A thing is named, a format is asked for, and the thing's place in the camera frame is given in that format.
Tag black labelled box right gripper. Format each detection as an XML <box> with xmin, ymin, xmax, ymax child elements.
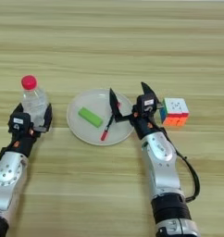
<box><xmin>136</xmin><ymin>94</ymin><xmax>160</xmax><ymax>119</ymax></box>

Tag round white plate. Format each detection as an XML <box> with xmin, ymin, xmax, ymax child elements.
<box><xmin>66</xmin><ymin>88</ymin><xmax>135</xmax><ymax>146</ymax></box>

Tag multicoloured puzzle cube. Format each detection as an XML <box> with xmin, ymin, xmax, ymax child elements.
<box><xmin>159</xmin><ymin>97</ymin><xmax>191</xmax><ymax>128</ymax></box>

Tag black labelled box gripper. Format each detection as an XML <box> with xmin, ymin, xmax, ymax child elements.
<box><xmin>7</xmin><ymin>111</ymin><xmax>32</xmax><ymax>133</ymax></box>
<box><xmin>136</xmin><ymin>94</ymin><xmax>160</xmax><ymax>119</ymax></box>

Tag red and black marker pen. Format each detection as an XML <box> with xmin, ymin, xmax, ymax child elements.
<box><xmin>100</xmin><ymin>101</ymin><xmax>121</xmax><ymax>142</ymax></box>

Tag green rectangular block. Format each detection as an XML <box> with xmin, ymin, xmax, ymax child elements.
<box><xmin>78</xmin><ymin>106</ymin><xmax>104</xmax><ymax>129</ymax></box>

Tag clear bottle with red cap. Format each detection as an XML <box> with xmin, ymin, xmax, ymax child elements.
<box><xmin>20</xmin><ymin>74</ymin><xmax>50</xmax><ymax>128</ymax></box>

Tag black labelled box left gripper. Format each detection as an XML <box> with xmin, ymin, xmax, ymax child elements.
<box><xmin>7</xmin><ymin>111</ymin><xmax>32</xmax><ymax>133</ymax></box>

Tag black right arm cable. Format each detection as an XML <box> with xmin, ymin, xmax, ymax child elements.
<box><xmin>161</xmin><ymin>125</ymin><xmax>201</xmax><ymax>204</ymax></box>

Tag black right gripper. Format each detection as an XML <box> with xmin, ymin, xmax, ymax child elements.
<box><xmin>108</xmin><ymin>81</ymin><xmax>163</xmax><ymax>141</ymax></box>

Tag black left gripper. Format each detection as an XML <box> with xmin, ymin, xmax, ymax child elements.
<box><xmin>6</xmin><ymin>103</ymin><xmax>53</xmax><ymax>158</ymax></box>

